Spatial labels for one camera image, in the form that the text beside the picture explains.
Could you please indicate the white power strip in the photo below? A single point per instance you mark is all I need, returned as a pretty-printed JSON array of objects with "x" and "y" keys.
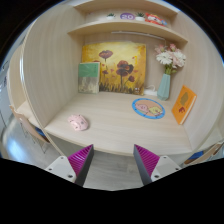
[{"x": 150, "y": 93}]

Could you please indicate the orange book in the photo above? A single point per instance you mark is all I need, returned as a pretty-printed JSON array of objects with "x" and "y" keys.
[{"x": 184, "y": 104}]

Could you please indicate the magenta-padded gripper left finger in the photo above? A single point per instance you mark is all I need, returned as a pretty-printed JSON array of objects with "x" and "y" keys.
[{"x": 63, "y": 168}]

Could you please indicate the yellow poppy flower painting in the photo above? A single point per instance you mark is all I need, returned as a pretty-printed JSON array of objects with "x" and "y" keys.
[{"x": 121, "y": 66}]

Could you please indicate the pink computer mouse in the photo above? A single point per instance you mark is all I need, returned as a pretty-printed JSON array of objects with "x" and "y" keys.
[{"x": 78, "y": 122}]

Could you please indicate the round purple sign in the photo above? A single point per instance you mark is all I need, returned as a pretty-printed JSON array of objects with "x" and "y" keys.
[{"x": 127, "y": 16}]

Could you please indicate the pale teal faceted vase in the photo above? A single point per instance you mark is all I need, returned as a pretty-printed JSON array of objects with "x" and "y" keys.
[{"x": 163, "y": 87}]

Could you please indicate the pink and white flower bouquet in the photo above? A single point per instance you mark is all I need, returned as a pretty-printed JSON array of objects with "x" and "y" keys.
[{"x": 170, "y": 57}]

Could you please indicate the wooden chair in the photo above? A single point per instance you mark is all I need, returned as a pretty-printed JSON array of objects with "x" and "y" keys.
[
  {"x": 208, "y": 153},
  {"x": 26, "y": 125}
]

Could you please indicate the red plush toy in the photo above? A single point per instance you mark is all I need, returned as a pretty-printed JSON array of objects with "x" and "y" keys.
[{"x": 155, "y": 19}]

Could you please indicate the round blue-rimmed cartoon mouse pad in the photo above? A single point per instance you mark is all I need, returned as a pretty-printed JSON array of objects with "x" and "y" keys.
[{"x": 148, "y": 108}]

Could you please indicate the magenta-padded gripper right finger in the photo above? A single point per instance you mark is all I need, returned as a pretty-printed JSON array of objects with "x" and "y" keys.
[{"x": 163, "y": 167}]

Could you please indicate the small potted green plant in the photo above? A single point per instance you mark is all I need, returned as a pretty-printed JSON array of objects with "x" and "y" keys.
[
  {"x": 110, "y": 16},
  {"x": 140, "y": 16}
]

